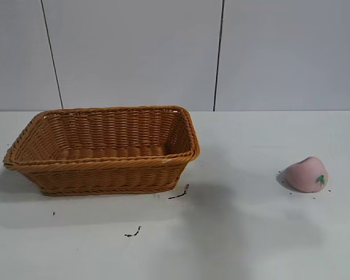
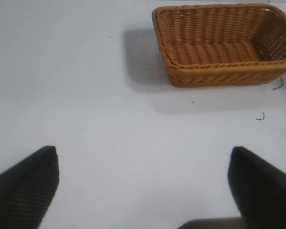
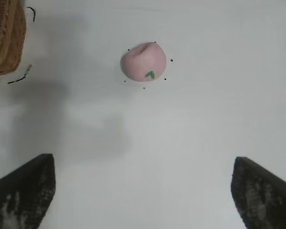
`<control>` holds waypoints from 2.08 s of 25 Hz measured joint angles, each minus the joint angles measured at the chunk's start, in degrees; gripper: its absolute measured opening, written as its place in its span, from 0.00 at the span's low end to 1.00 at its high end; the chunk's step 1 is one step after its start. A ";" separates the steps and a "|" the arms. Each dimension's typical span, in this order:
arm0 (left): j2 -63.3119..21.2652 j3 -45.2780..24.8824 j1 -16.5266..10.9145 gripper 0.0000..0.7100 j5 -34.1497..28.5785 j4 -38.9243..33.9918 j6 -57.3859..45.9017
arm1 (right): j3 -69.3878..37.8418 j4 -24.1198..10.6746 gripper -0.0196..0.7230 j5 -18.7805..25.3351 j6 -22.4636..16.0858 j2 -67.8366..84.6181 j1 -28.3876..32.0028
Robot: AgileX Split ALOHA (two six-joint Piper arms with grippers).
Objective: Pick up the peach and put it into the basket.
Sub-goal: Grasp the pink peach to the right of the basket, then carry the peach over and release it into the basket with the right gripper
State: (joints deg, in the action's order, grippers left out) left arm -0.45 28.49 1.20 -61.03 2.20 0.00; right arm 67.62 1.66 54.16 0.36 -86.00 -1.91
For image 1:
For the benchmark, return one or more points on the pink peach with green leaf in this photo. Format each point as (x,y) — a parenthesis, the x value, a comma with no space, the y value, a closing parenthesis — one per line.
(304,178)

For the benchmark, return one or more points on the brown wicker basket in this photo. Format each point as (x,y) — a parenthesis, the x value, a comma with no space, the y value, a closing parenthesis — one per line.
(105,172)

